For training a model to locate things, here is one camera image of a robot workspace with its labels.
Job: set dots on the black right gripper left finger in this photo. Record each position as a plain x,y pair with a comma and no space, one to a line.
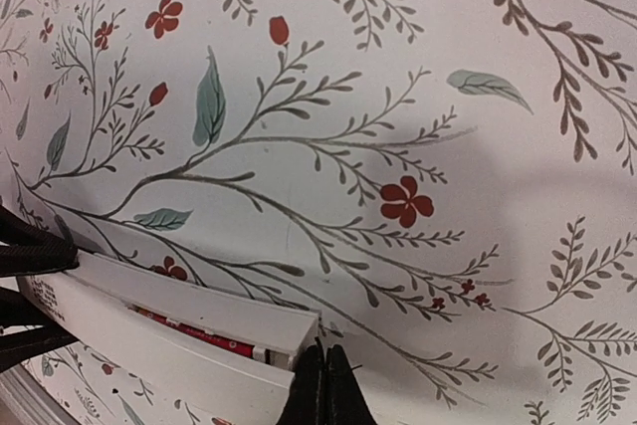
306,400

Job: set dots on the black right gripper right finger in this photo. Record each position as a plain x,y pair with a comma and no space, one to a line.
345,404

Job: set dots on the red AAA battery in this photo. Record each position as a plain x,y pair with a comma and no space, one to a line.
238,347

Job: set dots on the white slim remote control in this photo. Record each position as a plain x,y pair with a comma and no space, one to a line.
91,302

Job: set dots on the floral patterned table mat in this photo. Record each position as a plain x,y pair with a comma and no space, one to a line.
449,184

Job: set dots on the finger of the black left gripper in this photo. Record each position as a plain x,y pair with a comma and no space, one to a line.
29,251

